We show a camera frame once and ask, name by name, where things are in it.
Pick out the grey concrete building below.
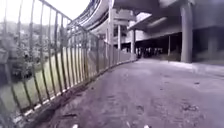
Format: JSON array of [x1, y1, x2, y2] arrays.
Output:
[[68, 0, 224, 64]]

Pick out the dark reddish asphalt path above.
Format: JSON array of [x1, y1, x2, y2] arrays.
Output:
[[36, 58, 224, 128]]

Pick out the grey metal railing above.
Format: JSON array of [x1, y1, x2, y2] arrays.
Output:
[[0, 0, 138, 126]]

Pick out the bushes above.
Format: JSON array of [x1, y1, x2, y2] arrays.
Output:
[[0, 21, 64, 81]]

